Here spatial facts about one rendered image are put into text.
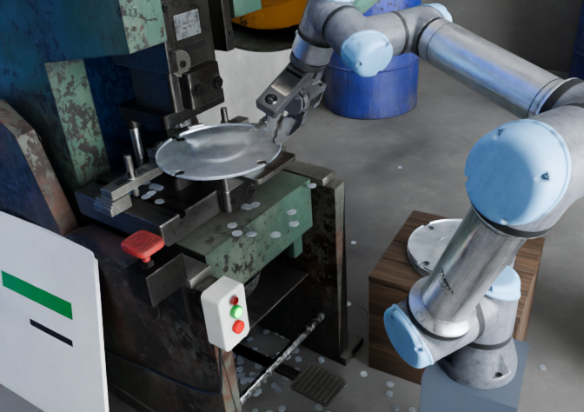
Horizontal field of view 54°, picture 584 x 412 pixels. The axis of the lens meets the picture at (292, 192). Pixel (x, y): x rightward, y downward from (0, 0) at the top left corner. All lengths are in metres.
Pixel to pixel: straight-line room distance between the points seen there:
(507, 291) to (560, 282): 1.19
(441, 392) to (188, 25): 0.91
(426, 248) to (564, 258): 0.83
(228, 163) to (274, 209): 0.18
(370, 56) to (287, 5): 0.59
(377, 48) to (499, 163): 0.33
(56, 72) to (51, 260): 0.48
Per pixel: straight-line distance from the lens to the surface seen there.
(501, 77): 0.90
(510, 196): 0.71
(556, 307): 2.15
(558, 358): 1.97
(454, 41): 0.97
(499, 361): 1.19
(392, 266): 1.64
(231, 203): 1.33
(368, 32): 0.96
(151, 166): 1.37
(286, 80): 1.09
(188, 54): 1.28
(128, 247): 1.08
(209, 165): 1.27
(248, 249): 1.33
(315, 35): 1.04
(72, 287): 1.55
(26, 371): 1.91
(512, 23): 4.44
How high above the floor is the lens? 1.34
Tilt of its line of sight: 30 degrees down
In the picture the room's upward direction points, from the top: 4 degrees counter-clockwise
